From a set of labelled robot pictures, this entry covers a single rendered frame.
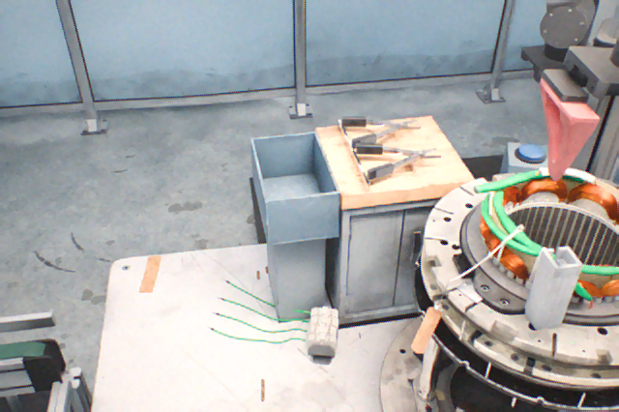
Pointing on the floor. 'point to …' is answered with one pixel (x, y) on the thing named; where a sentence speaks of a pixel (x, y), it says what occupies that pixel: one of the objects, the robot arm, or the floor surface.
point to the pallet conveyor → (41, 367)
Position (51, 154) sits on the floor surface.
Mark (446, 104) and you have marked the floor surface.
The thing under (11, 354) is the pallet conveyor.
